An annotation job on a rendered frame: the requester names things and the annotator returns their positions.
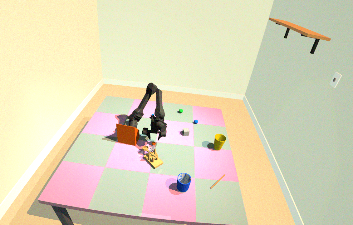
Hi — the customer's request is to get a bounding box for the yellow cup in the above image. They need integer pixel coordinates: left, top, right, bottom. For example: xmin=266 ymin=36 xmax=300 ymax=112
xmin=214 ymin=134 xmax=226 ymax=150

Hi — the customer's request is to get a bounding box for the blue open cylinder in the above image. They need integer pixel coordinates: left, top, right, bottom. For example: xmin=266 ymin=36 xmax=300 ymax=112
xmin=177 ymin=173 xmax=191 ymax=193

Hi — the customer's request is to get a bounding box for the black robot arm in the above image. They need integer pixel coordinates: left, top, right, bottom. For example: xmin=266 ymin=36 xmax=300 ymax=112
xmin=128 ymin=83 xmax=167 ymax=132

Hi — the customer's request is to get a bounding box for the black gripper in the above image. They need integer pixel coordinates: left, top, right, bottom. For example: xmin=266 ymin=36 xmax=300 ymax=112
xmin=142 ymin=126 xmax=167 ymax=140

